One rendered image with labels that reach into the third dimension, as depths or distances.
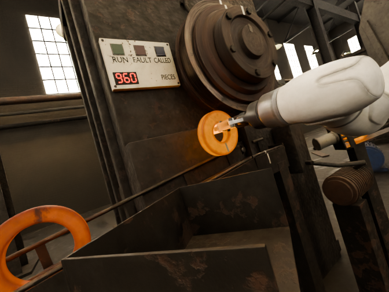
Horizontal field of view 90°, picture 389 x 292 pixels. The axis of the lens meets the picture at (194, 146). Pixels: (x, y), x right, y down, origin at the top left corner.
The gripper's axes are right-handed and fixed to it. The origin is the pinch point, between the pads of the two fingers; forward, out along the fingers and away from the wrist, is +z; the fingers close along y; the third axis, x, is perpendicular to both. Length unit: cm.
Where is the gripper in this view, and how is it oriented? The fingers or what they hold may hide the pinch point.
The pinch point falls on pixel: (217, 128)
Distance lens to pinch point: 66.7
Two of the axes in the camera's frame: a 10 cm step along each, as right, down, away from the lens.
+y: 8.1, -2.2, 5.4
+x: -2.6, -9.7, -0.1
